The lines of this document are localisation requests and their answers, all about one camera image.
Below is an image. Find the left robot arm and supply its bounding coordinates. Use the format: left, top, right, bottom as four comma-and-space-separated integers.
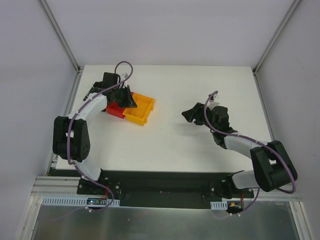
52, 72, 138, 195

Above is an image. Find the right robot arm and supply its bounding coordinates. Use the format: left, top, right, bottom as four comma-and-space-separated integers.
181, 102, 298, 198

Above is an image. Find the yellow plastic bin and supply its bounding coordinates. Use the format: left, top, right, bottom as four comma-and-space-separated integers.
123, 93, 156, 126

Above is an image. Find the red plastic bin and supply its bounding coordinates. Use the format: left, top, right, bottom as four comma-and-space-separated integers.
105, 99, 126, 119

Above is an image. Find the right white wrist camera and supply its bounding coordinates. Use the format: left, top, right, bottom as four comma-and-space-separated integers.
208, 90, 220, 109

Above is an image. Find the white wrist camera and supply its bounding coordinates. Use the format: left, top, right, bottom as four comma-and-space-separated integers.
118, 73, 129, 89
208, 90, 220, 109

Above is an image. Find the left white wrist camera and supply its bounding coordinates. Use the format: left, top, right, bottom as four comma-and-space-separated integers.
118, 73, 129, 89

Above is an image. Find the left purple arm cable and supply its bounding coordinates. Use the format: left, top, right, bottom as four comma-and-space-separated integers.
66, 60, 134, 213

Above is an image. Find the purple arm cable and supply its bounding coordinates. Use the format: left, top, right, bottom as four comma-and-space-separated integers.
203, 90, 299, 218
66, 60, 134, 213

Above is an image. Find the left aluminium frame post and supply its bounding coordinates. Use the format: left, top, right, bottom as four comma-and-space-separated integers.
37, 0, 82, 73

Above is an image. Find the aluminium frame post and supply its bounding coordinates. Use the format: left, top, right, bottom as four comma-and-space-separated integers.
37, 0, 82, 73
252, 0, 303, 76

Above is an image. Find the right white cable duct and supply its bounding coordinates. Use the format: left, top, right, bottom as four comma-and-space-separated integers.
210, 200, 228, 211

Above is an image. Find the white cable duct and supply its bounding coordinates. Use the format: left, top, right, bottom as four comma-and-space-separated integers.
42, 196, 120, 208
210, 200, 228, 211

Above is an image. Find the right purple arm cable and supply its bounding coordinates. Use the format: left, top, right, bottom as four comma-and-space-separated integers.
203, 90, 299, 218

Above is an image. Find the left white cable duct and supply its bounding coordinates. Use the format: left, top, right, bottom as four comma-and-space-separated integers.
42, 196, 120, 208

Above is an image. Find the right aluminium frame post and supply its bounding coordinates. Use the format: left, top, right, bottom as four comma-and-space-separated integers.
252, 0, 303, 76

